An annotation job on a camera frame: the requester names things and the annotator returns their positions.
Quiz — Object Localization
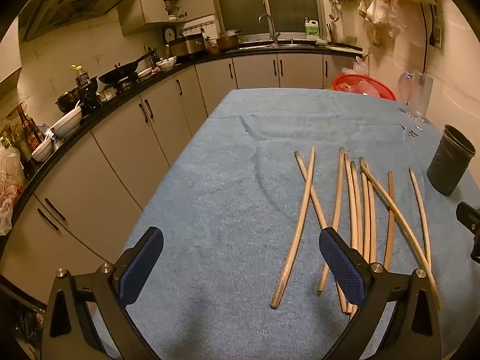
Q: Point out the beige base cabinets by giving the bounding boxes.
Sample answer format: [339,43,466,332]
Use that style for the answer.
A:
[0,53,362,297]

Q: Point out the chrome sink faucet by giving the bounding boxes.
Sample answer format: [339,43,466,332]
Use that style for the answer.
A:
[258,14,281,46]

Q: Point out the large white bowl with spoon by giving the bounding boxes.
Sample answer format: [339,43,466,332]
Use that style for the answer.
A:
[50,106,83,139]

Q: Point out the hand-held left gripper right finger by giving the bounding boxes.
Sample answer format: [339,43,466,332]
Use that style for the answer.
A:
[319,227,442,360]

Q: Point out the black kitchen countertop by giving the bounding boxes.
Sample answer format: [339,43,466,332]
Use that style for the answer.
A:
[0,43,364,256]

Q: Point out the steel kitchen sink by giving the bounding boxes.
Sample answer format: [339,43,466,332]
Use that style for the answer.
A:
[240,41,314,49]

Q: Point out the small white bowl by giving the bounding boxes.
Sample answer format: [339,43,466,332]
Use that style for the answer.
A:
[31,137,54,163]

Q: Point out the white plastic bag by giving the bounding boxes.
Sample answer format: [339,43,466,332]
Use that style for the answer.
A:
[341,55,370,76]

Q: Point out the dark grey utensil holder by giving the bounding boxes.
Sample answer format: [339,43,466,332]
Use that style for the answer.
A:
[427,124,477,196]

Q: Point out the blue towel table cover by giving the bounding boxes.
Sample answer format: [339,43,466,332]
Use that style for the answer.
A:
[92,89,480,360]

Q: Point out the yellow-capped oil bottle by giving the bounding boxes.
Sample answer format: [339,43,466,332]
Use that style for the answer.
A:
[71,64,99,107]

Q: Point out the wooden cutting board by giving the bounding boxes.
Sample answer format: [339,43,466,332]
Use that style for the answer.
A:
[324,43,364,53]

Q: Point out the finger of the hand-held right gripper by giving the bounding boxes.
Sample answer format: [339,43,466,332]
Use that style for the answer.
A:
[456,202,480,263]

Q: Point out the brown cooking pot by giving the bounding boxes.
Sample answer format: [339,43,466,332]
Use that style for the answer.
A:
[215,30,241,52]

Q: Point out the crumpled plastic bags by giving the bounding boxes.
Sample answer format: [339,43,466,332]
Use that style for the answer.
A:
[0,146,25,237]

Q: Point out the dark sauce bottle red label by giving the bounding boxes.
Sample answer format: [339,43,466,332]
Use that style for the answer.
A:
[17,106,43,158]

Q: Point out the clear plastic bag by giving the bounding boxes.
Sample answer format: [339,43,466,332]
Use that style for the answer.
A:
[347,79,381,95]

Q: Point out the dark kitchen window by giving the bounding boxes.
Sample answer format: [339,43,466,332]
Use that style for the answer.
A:
[208,0,327,42]

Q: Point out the red plastic basket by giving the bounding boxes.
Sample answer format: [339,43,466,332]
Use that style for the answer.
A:
[333,74,397,101]

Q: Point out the wall power outlet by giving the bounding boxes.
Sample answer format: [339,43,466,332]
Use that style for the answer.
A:
[427,5,443,49]

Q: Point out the black wok pan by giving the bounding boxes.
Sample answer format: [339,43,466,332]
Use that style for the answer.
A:
[98,52,152,84]

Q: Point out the dark steel pot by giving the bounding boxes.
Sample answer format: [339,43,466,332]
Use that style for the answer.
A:
[56,90,80,114]

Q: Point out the beige open wall cabinet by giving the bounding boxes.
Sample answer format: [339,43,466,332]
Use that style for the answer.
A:
[118,0,216,36]

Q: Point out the silver countertop appliance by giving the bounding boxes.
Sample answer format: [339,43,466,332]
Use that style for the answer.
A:
[169,34,206,58]

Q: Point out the bunch of wooden chopsticks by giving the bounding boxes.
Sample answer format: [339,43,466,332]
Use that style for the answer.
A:
[270,145,443,316]

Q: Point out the black range hood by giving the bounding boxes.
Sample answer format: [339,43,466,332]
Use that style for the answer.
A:
[18,0,145,44]

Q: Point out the black power cable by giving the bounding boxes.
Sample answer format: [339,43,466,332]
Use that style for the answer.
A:
[420,3,430,74]

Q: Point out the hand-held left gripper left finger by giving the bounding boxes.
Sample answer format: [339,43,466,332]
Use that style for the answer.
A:
[40,227,164,360]

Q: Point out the clear glass mug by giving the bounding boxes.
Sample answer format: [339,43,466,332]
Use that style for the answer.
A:
[399,70,434,122]

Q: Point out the green detergent bottle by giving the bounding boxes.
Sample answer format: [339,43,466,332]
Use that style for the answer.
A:
[304,17,320,39]

